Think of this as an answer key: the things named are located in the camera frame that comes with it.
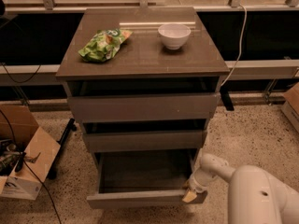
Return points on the grey middle drawer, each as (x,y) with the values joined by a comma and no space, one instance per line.
(119,142)

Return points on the cardboard box at right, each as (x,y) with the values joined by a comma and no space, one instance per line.
(291,106)

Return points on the grey bottom drawer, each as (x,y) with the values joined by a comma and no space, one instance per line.
(142,178)

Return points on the black stand leg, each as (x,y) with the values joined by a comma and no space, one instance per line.
(70,127)

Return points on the white bowl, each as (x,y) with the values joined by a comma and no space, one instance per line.
(174,35)

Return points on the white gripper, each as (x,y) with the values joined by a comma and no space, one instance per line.
(195,183)

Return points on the grey top drawer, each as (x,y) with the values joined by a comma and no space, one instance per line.
(143,107)

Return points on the open cardboard box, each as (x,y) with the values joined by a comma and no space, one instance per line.
(24,169)

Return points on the grey drawer cabinet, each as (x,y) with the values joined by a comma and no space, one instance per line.
(144,65)

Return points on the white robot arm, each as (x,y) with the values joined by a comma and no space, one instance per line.
(254,195)

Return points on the grey drawer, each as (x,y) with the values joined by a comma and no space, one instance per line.
(142,178)
(143,107)
(119,142)

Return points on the green chip bag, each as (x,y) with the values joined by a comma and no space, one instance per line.
(104,45)

